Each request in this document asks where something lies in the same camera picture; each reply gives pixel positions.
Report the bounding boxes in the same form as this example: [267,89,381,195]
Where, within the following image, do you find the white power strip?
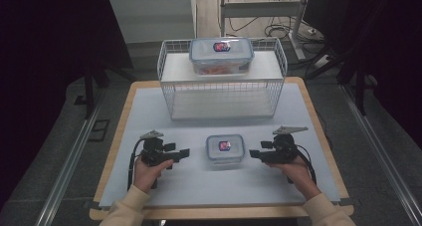
[313,54,333,70]

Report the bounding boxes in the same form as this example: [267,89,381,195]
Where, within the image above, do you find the white metal desk frame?
[218,0,314,62]

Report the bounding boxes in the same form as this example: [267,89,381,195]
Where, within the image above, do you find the small clear lidded food container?
[205,133,247,170]

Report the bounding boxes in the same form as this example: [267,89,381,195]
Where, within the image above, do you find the black floor plate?
[87,118,111,142]

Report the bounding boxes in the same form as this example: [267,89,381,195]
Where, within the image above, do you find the person's right hand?
[265,155,322,202]

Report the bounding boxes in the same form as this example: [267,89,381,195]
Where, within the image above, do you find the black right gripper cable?
[296,143,318,186]

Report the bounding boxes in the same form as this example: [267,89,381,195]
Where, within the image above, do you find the black stand leg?
[82,65,112,120]

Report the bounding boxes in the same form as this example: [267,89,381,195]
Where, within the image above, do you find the light blue table mat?
[99,83,341,209]

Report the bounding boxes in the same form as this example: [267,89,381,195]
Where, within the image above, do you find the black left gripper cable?
[126,141,145,192]

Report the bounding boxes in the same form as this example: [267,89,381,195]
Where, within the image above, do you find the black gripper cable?
[126,141,145,192]
[296,143,318,186]

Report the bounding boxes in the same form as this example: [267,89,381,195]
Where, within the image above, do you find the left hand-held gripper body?
[138,129,178,168]

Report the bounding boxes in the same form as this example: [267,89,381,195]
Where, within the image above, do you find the large clear lidded food container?
[188,36,256,78]

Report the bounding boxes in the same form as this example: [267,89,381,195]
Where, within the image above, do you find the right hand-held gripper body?
[261,124,310,165]

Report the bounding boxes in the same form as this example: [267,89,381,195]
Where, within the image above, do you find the black floor cables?
[228,16,327,56]

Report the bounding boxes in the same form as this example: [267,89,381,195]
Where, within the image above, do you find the white panel board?
[107,0,199,45]

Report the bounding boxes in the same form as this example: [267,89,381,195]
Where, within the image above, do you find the white wire shelf rack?
[156,36,289,121]

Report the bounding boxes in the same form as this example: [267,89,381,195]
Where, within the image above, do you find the person's left hand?
[132,157,175,194]

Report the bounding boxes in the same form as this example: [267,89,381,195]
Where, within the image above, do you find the dark curtain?
[0,0,134,207]
[302,0,422,147]

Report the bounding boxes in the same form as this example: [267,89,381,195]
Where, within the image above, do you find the metal floor rail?
[34,95,105,226]
[340,84,422,226]

